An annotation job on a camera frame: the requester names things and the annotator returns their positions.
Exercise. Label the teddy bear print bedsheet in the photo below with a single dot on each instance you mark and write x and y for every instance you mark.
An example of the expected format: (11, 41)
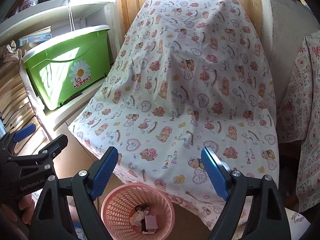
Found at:
(190, 74)

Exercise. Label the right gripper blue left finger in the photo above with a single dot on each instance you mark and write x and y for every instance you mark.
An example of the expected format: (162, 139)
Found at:
(100, 172)

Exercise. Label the cream white cabinet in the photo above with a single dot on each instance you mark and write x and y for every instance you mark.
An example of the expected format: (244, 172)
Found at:
(75, 157)

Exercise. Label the left human hand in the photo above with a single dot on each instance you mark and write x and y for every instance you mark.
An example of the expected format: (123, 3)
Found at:
(26, 204)

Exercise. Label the white tissue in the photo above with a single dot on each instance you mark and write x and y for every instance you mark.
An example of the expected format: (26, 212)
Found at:
(137, 217)

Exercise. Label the stacked books on shelf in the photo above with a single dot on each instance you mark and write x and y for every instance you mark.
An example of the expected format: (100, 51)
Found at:
(39, 36)

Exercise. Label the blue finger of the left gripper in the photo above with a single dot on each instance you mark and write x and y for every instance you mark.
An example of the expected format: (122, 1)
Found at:
(45, 155)
(24, 132)

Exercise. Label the white wall shelf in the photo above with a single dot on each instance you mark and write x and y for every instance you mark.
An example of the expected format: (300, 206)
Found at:
(61, 15)

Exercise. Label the green plastic La Mamma tub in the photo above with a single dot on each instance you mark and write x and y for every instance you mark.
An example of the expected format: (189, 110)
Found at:
(65, 65)

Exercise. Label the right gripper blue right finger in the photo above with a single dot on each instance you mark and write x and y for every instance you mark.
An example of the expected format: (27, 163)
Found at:
(218, 174)

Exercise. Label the pink plastic mesh basket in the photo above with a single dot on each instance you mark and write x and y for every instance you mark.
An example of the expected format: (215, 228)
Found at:
(119, 206)

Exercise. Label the pink checkered paper box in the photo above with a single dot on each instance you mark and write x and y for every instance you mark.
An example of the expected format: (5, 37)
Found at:
(151, 222)

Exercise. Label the red print white cloth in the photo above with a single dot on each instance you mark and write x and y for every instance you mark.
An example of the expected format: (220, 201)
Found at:
(298, 119)

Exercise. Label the black clip in basket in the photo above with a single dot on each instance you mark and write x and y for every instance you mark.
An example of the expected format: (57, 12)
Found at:
(142, 208)

